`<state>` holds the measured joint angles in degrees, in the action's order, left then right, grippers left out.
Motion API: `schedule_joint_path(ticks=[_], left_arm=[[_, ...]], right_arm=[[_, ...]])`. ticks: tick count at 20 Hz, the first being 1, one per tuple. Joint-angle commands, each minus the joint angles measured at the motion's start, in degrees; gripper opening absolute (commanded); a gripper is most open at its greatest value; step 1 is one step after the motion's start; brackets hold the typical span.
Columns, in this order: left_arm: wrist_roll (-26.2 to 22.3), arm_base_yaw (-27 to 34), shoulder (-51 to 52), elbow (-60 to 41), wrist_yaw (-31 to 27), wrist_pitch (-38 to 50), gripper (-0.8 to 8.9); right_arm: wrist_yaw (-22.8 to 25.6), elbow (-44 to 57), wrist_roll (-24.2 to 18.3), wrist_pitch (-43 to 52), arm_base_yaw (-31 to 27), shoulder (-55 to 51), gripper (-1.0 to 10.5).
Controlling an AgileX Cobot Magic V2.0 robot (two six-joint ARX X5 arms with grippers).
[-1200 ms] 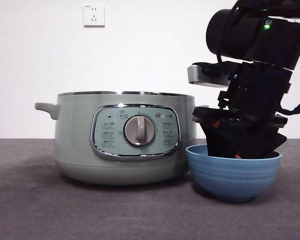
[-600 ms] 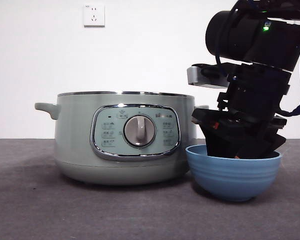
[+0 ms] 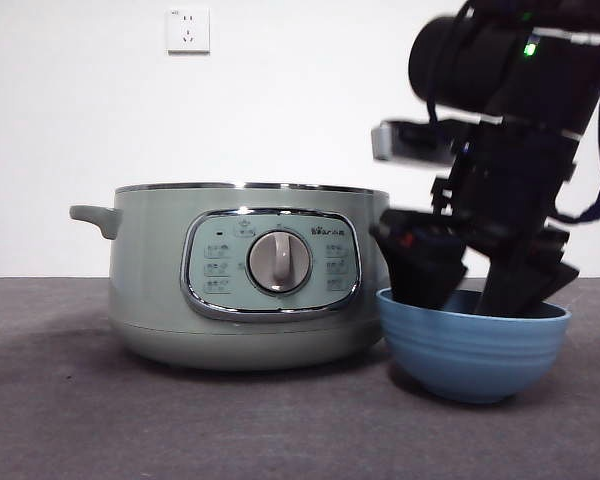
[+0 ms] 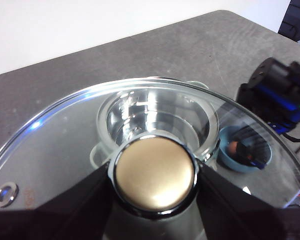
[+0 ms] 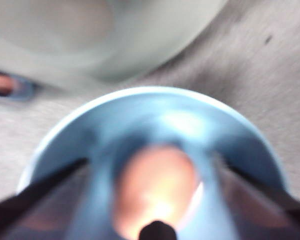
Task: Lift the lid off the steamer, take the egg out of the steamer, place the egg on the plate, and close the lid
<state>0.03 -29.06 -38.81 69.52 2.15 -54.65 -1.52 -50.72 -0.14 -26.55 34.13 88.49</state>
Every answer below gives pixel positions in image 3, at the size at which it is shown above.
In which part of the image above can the pale green electric steamer pot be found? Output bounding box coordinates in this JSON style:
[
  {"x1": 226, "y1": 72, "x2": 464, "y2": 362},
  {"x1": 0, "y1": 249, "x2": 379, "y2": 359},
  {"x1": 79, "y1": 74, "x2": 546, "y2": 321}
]
[{"x1": 69, "y1": 182, "x2": 394, "y2": 372}]

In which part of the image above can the white wall socket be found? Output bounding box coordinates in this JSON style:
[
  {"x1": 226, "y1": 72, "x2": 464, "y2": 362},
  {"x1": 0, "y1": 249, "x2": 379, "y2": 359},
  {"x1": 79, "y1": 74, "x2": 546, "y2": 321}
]
[{"x1": 165, "y1": 6, "x2": 212, "y2": 55}]

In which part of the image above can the blue ribbed bowl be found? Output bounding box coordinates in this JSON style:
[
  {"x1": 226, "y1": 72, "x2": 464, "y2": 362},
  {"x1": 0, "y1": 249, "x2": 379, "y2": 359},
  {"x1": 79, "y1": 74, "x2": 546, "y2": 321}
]
[{"x1": 375, "y1": 287, "x2": 573, "y2": 405}]

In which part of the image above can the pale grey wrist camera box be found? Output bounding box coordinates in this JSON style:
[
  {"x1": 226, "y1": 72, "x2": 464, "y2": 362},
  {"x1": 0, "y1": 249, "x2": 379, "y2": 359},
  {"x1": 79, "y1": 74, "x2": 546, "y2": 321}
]
[{"x1": 371, "y1": 118, "x2": 470, "y2": 167}]

